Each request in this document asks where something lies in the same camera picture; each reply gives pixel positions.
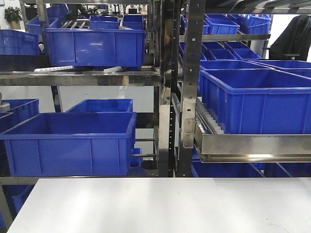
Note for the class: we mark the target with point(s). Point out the stainless steel rack left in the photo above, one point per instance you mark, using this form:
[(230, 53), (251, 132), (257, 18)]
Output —
[(160, 24)]

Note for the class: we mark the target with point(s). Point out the stainless steel rack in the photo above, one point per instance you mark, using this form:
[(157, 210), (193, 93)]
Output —
[(160, 24), (221, 148)]

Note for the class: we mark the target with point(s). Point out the blue bin behind lower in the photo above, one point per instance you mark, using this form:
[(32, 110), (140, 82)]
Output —
[(103, 105)]

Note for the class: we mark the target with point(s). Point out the blue bin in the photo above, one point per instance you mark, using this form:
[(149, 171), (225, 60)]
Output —
[(103, 105), (14, 42)]

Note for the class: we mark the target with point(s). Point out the blue bin upper shelf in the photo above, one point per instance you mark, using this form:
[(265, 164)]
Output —
[(95, 47)]

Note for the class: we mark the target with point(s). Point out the stainless steel rack right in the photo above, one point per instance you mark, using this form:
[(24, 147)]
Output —
[(221, 148)]

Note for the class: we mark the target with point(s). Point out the large blue bin right rack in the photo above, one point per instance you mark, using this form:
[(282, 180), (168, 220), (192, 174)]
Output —
[(257, 101)]

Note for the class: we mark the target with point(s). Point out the large blue bin lower shelf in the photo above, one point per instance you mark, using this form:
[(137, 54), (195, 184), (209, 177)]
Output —
[(71, 144)]

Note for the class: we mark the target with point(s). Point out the black jacket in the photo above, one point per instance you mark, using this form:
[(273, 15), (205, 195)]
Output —
[(295, 39)]

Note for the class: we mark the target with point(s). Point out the blue bin far left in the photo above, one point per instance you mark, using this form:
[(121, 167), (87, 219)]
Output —
[(14, 42)]

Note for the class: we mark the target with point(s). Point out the potted plant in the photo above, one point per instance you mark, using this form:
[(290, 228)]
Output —
[(13, 16)]

